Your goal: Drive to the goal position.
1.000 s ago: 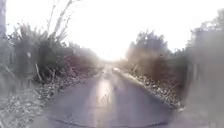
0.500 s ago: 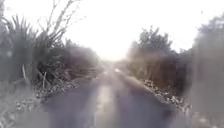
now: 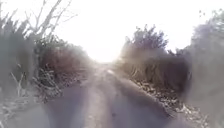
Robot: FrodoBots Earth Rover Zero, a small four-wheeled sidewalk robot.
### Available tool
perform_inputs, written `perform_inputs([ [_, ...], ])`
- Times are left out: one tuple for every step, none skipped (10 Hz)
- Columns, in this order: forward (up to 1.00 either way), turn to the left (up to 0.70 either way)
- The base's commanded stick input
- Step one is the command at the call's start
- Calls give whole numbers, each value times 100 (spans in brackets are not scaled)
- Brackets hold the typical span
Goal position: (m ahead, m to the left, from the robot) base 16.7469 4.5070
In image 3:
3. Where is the bare branching tree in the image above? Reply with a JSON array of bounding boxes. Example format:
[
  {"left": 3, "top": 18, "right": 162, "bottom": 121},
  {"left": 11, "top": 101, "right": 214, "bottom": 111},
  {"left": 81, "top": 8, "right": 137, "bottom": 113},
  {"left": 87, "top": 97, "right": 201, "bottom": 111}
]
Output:
[{"left": 23, "top": 0, "right": 78, "bottom": 43}]

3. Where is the dry leaf litter verge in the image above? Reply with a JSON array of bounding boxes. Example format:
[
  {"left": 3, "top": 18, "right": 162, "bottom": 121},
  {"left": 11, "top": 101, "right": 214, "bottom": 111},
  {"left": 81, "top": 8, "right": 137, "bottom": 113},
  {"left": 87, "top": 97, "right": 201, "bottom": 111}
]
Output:
[
  {"left": 131, "top": 78, "right": 213, "bottom": 128},
  {"left": 0, "top": 71, "right": 89, "bottom": 128}
]

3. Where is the grey dirt path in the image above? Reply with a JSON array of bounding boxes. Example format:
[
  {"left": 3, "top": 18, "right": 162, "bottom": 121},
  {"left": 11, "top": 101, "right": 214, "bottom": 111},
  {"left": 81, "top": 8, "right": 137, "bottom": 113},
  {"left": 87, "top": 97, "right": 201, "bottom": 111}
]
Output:
[{"left": 9, "top": 62, "right": 201, "bottom": 128}]

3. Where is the overgrown bank of bushes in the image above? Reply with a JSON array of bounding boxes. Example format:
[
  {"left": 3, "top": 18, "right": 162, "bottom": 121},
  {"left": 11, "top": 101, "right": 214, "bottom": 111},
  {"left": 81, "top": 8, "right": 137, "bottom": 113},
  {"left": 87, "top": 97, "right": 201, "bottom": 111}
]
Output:
[
  {"left": 114, "top": 9, "right": 224, "bottom": 101},
  {"left": 0, "top": 6, "right": 96, "bottom": 103}
]

